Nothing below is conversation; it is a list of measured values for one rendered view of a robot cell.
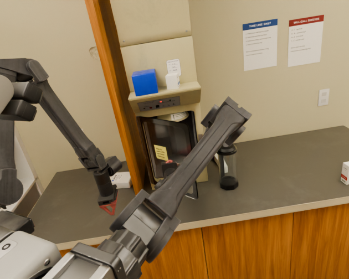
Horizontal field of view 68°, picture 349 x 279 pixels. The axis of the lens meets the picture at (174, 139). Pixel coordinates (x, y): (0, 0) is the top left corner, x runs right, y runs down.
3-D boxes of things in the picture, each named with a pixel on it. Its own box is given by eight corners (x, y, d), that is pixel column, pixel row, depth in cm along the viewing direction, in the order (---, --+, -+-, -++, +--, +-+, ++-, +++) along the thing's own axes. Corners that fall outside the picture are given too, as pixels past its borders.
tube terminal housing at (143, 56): (152, 167, 169) (125, 42, 137) (201, 159, 169) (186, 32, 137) (152, 190, 147) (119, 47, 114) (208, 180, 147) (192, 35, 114)
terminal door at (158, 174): (152, 183, 144) (137, 115, 127) (199, 200, 125) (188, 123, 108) (152, 184, 143) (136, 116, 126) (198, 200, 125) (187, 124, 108)
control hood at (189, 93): (134, 112, 127) (129, 92, 122) (199, 101, 127) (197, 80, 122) (132, 119, 116) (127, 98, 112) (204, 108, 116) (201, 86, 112)
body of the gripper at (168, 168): (176, 160, 111) (177, 169, 104) (179, 179, 115) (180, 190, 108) (160, 162, 111) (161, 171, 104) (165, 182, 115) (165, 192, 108)
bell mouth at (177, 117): (156, 114, 148) (154, 104, 145) (186, 109, 148) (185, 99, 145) (156, 125, 132) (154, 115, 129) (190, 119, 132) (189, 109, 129)
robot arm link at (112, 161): (80, 159, 101) (95, 157, 97) (99, 146, 110) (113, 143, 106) (94, 185, 105) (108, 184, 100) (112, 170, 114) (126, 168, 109)
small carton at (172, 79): (169, 86, 120) (167, 73, 118) (180, 85, 119) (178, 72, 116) (167, 89, 116) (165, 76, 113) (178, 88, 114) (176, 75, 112)
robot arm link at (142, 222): (117, 231, 43) (141, 253, 43) (148, 194, 51) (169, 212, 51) (101, 252, 49) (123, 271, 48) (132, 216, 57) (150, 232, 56)
